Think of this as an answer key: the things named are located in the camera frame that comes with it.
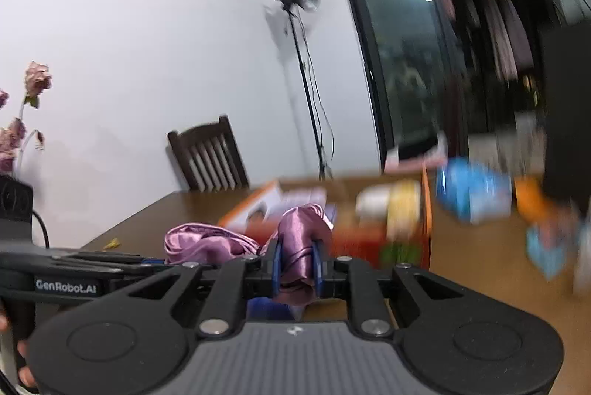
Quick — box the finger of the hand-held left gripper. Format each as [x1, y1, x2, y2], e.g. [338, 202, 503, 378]
[44, 249, 158, 264]
[69, 260, 185, 280]

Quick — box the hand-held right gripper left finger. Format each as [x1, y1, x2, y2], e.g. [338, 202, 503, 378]
[108, 239, 282, 337]

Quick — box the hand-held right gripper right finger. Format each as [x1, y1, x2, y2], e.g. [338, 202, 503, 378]
[312, 239, 467, 337]

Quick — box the purple satin cloth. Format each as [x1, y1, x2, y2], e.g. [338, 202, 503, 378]
[164, 203, 335, 306]

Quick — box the red cardboard box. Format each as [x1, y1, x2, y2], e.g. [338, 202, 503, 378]
[217, 176, 435, 271]

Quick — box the yellow plush toy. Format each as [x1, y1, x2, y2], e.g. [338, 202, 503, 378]
[388, 180, 423, 239]

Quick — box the person's left hand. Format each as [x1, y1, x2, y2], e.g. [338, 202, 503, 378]
[0, 313, 38, 389]

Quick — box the dark wooden chair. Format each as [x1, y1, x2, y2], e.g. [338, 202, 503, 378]
[167, 115, 250, 193]

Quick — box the blue tissue pack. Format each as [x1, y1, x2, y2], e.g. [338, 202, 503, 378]
[436, 158, 513, 224]

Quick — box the dried pink rose bouquet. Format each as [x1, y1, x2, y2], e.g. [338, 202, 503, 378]
[0, 61, 54, 178]

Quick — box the orange paper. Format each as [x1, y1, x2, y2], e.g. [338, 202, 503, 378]
[515, 178, 555, 220]

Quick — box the small blue snack packet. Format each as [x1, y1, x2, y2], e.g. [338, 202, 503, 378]
[526, 210, 578, 280]

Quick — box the black framed sliding glass door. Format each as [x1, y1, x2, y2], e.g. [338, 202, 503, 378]
[323, 0, 591, 174]

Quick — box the white spray bottle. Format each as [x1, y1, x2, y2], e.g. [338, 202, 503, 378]
[573, 219, 591, 294]

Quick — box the black paper bag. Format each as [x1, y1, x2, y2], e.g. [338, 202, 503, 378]
[538, 21, 591, 202]

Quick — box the mauve hanging coat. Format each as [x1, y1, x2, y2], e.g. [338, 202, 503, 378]
[482, 0, 536, 82]

